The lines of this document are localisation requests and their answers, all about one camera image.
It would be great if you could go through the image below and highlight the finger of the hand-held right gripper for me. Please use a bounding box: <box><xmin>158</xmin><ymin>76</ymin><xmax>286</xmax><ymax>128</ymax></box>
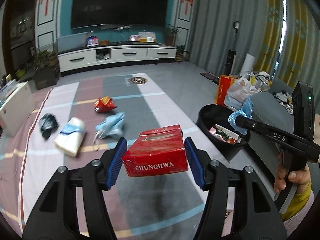
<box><xmin>236</xmin><ymin>115</ymin><xmax>267</xmax><ymax>137</ymax></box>

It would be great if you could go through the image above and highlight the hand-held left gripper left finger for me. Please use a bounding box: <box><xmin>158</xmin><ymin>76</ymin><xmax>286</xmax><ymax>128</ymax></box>
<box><xmin>22</xmin><ymin>137</ymin><xmax>128</xmax><ymax>240</ymax></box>

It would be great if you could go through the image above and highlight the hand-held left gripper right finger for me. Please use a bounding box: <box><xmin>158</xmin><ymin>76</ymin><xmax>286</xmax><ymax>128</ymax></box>
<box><xmin>184</xmin><ymin>136</ymin><xmax>298</xmax><ymax>240</ymax></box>

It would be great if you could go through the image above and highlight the white medicine box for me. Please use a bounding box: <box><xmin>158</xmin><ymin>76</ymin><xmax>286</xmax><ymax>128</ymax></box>
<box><xmin>215</xmin><ymin>124</ymin><xmax>242</xmax><ymax>144</ymax></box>

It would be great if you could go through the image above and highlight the red cigarette carton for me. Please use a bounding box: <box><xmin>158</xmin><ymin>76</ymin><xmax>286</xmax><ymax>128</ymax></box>
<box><xmin>122</xmin><ymin>124</ymin><xmax>188</xmax><ymax>178</ymax></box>

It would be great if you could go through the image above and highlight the blue face mask with loops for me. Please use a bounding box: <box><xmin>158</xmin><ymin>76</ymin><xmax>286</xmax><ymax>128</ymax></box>
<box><xmin>92</xmin><ymin>112</ymin><xmax>125</xmax><ymax>152</ymax></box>

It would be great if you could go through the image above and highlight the black trash bin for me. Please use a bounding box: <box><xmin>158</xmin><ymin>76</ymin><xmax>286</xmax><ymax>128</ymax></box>
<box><xmin>195</xmin><ymin>104</ymin><xmax>251</xmax><ymax>162</ymax></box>

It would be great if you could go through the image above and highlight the white pouch with blue stripe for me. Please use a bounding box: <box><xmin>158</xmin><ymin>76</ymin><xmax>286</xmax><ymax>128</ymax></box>
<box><xmin>54</xmin><ymin>117</ymin><xmax>87</xmax><ymax>157</ymax></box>

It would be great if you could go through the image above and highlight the red snack bag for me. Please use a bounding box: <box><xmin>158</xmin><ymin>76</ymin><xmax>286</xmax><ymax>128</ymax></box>
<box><xmin>94</xmin><ymin>96</ymin><xmax>117</xmax><ymax>113</ymax></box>

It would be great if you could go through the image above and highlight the person's right forearm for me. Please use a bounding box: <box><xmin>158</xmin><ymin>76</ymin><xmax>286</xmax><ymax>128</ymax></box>
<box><xmin>282</xmin><ymin>180</ymin><xmax>315</xmax><ymax>223</ymax></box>

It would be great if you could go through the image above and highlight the person's right hand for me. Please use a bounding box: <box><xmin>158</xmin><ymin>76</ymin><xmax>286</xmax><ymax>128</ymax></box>
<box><xmin>274</xmin><ymin>152</ymin><xmax>310</xmax><ymax>195</ymax></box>

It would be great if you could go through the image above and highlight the pile of clothes on sofa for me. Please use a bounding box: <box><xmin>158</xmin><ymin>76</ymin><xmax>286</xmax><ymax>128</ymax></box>
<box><xmin>272</xmin><ymin>90</ymin><xmax>294</xmax><ymax>115</ymax></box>

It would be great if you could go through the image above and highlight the white plastic shopping bag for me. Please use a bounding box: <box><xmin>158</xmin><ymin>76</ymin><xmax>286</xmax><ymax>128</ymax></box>
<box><xmin>224</xmin><ymin>74</ymin><xmax>258</xmax><ymax>110</ymax></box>

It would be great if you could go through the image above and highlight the pile of patterned clothes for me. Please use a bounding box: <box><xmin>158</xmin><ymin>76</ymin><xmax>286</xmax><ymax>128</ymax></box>
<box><xmin>250</xmin><ymin>71</ymin><xmax>272</xmax><ymax>92</ymax></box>

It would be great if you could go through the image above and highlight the red paper bag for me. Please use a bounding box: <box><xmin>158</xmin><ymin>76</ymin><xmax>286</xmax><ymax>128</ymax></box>
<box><xmin>214</xmin><ymin>75</ymin><xmax>238</xmax><ymax>108</ymax></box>

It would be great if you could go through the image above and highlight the white upright panel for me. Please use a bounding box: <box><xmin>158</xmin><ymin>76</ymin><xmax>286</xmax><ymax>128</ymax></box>
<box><xmin>241</xmin><ymin>53</ymin><xmax>256</xmax><ymax>77</ymax></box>

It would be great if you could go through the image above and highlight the dark floor mat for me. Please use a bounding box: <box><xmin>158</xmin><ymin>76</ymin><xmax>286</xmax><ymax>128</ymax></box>
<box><xmin>200</xmin><ymin>72</ymin><xmax>220</xmax><ymax>84</ymax></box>

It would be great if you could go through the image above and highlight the upright floor vacuum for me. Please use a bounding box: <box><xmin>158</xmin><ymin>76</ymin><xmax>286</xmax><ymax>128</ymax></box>
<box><xmin>225</xmin><ymin>21</ymin><xmax>240</xmax><ymax>77</ymax></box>

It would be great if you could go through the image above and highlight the black plastic bag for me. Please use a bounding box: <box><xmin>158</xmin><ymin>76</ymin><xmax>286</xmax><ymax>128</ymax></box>
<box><xmin>38</xmin><ymin>114</ymin><xmax>59</xmax><ymax>140</ymax></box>

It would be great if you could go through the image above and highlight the yellow patterned curtain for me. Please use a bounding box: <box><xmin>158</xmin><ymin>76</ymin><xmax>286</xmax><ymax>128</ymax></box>
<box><xmin>260</xmin><ymin>0</ymin><xmax>315</xmax><ymax>90</ymax></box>

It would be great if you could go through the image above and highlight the small potted plant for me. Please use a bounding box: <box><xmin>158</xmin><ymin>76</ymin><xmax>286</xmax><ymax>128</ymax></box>
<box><xmin>174</xmin><ymin>45</ymin><xmax>190</xmax><ymax>63</ymax></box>

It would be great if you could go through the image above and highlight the white television cabinet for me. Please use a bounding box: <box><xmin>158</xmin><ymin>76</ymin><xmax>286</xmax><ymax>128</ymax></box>
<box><xmin>57</xmin><ymin>44</ymin><xmax>177</xmax><ymax>77</ymax></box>

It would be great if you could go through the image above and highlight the white storage box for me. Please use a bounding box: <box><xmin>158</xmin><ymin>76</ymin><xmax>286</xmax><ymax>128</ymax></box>
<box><xmin>0</xmin><ymin>81</ymin><xmax>34</xmax><ymax>137</ymax></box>

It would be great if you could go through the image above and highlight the grey curtain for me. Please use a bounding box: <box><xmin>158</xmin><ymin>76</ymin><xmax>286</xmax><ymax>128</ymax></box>
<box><xmin>186</xmin><ymin>0</ymin><xmax>275</xmax><ymax>75</ymax></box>

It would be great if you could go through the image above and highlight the cluster of potted plants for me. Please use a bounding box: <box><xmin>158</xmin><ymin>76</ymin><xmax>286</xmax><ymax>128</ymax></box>
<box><xmin>32</xmin><ymin>49</ymin><xmax>60</xmax><ymax>89</ymax></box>

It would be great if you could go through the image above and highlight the tall potted plant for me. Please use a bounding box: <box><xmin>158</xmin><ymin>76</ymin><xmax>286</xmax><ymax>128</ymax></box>
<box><xmin>164</xmin><ymin>24</ymin><xmax>180</xmax><ymax>47</ymax></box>

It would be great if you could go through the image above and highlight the white and yellow box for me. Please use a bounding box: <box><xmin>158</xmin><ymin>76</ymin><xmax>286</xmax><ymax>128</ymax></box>
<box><xmin>138</xmin><ymin>32</ymin><xmax>156</xmax><ymax>42</ymax></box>

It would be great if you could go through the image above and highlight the glass aquarium tank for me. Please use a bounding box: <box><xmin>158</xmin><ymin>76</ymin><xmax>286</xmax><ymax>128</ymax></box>
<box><xmin>56</xmin><ymin>32</ymin><xmax>88</xmax><ymax>53</ymax></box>

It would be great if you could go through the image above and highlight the large flat television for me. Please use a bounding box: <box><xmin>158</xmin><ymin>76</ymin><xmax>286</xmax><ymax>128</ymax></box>
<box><xmin>71</xmin><ymin>0</ymin><xmax>170</xmax><ymax>29</ymax></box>

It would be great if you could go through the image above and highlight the dark wooden display cabinet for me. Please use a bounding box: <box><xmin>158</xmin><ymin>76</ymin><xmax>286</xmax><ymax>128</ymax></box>
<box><xmin>7</xmin><ymin>0</ymin><xmax>38</xmax><ymax>75</ymax></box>

